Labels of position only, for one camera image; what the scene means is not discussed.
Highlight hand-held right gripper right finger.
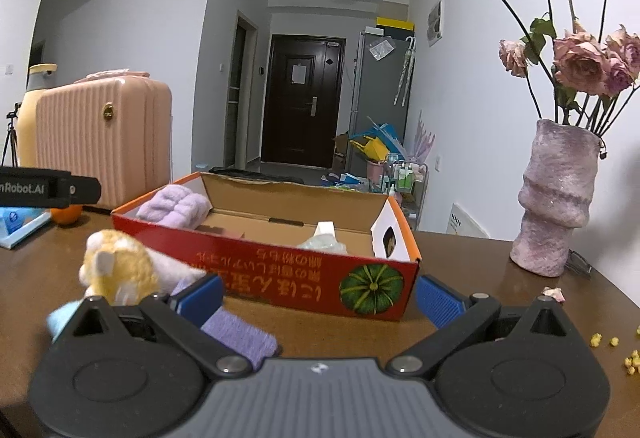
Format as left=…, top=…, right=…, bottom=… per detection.
left=385, top=275, right=581, bottom=380

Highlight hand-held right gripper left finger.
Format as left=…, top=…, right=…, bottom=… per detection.
left=60, top=274, right=253, bottom=380

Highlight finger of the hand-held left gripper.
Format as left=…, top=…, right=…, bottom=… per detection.
left=67, top=175, right=102, bottom=206

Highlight purple knitted sock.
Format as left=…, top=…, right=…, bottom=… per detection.
left=150, top=250, right=279, bottom=371

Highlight yellow plush toy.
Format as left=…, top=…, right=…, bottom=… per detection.
left=78, top=229, right=161, bottom=304

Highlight lavender fluffy towel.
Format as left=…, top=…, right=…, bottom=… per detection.
left=136, top=184, right=213, bottom=230

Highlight red cardboard box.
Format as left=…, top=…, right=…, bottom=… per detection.
left=111, top=171, right=422, bottom=323

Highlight white translucent bag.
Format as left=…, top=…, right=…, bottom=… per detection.
left=296, top=221, right=348, bottom=258

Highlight light blue fuzzy sock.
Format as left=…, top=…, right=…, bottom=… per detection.
left=46, top=300, right=83, bottom=336

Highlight orange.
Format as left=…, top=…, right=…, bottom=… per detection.
left=51, top=204, right=83, bottom=226

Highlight blue tissue pack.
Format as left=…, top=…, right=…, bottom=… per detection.
left=0, top=207, right=52, bottom=250

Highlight black tripod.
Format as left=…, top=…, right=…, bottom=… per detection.
left=0, top=102, right=23, bottom=167

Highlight pink ribbed suitcase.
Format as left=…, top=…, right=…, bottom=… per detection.
left=35, top=70, right=173, bottom=210

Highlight yellow thermos bottle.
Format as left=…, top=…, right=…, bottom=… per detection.
left=16, top=63, right=58, bottom=166

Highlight white low radiator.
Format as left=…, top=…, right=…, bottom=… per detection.
left=446, top=203, right=491, bottom=239

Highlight white rolling cart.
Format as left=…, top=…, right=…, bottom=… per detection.
left=382, top=160, right=430, bottom=219

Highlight dark doormat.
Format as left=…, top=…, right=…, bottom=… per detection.
left=209, top=165, right=305, bottom=184

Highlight pink bin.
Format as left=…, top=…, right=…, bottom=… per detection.
left=367, top=160, right=386, bottom=193

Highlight black eyeglasses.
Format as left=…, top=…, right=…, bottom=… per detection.
left=565, top=250, right=593, bottom=276

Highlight blue and green packets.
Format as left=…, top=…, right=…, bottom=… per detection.
left=322, top=172, right=371, bottom=193

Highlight purple ceramic vase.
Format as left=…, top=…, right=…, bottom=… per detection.
left=510, top=119, right=600, bottom=278

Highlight lavender wrapping paper bundle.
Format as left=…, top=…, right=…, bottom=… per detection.
left=407, top=110, right=436, bottom=164

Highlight blue and yellow bags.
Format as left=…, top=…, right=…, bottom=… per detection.
left=332, top=118, right=406, bottom=169

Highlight grey interior door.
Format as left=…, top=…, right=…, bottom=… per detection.
left=223, top=10, right=260, bottom=169

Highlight dark brown entrance door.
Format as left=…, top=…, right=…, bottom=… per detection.
left=260, top=34, right=347, bottom=169

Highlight scattered yellow flower buds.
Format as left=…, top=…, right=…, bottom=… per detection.
left=590, top=325, right=640, bottom=376

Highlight grey refrigerator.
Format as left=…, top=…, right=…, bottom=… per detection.
left=347, top=30, right=416, bottom=174

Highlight white folded umbrella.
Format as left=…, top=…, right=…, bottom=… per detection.
left=394, top=36, right=417, bottom=106

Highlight clear plastic bag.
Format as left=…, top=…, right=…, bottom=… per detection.
left=369, top=38, right=396, bottom=61

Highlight yellow and black box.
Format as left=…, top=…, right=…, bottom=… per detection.
left=376, top=16, right=417, bottom=34

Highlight dried pink roses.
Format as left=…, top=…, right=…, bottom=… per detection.
left=434, top=0, right=640, bottom=154

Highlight white wall panel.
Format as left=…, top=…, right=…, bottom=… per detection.
left=427, top=0, right=446, bottom=48

